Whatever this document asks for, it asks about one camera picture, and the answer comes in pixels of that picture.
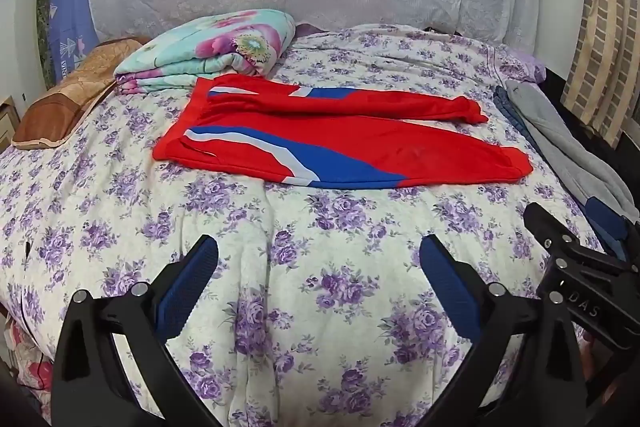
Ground grey pants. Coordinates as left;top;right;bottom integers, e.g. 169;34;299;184
505;79;638;228

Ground brown pillow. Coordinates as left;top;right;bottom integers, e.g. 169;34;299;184
11;38;151;151

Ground small wooden cabinet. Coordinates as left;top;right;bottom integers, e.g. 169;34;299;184
0;96;21;152

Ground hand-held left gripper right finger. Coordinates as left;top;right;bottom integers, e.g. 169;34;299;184
419;234;591;427

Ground beige brick-patterned cloth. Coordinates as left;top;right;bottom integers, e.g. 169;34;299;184
560;0;640;148

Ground blue patterned cloth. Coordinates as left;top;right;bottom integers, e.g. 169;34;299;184
48;0;101;78

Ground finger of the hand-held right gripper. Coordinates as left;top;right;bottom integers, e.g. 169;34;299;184
584;196;640;260
524;202;640;280

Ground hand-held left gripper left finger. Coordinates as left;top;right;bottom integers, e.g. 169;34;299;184
51;234;221;427

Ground red floral cloth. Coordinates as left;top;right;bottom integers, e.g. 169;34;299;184
2;312;56;393

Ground folded teal floral blanket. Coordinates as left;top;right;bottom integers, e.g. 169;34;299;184
114;9;297;95

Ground dark green patterned panel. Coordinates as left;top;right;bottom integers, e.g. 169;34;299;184
35;0;54;90

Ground dark blue garment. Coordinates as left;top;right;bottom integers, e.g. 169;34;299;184
492;86;601;228

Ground red pants with blue stripes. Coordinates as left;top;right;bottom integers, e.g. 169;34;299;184
152;74;533;188

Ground purple floral bedsheet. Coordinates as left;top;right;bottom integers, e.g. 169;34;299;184
0;24;606;427

